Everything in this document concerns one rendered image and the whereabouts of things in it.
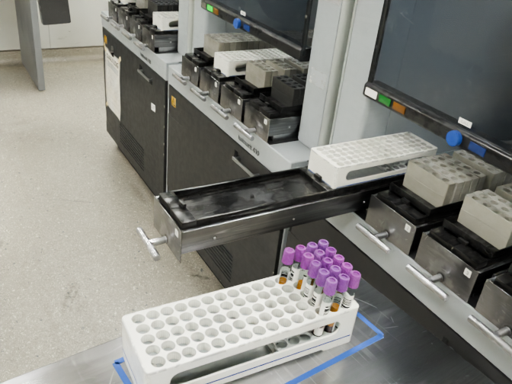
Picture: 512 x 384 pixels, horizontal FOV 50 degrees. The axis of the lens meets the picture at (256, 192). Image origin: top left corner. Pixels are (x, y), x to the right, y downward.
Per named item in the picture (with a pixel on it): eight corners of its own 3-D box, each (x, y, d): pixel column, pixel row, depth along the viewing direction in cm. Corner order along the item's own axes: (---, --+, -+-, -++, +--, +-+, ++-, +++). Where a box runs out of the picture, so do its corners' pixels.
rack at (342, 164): (403, 154, 137) (408, 131, 133) (432, 171, 129) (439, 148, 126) (305, 173, 122) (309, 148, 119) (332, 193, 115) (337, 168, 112)
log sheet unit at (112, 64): (106, 106, 287) (103, 38, 269) (123, 126, 267) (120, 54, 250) (101, 107, 286) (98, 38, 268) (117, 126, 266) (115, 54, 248)
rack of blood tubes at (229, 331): (314, 296, 83) (320, 263, 80) (353, 340, 76) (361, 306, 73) (121, 352, 70) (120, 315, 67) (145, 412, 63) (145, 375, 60)
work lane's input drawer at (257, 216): (401, 172, 143) (410, 141, 139) (441, 197, 133) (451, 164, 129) (132, 230, 109) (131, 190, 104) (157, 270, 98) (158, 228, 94)
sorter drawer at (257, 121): (412, 102, 193) (418, 77, 188) (441, 116, 183) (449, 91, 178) (229, 126, 158) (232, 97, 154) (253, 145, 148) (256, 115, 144)
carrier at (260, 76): (270, 91, 162) (272, 71, 159) (264, 91, 161) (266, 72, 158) (250, 78, 171) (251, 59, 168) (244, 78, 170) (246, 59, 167)
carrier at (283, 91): (298, 110, 151) (301, 88, 148) (292, 110, 150) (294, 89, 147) (276, 95, 160) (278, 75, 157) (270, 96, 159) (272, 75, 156)
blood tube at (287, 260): (280, 316, 78) (293, 254, 72) (269, 312, 78) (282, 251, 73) (283, 309, 79) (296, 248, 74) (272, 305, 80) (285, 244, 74)
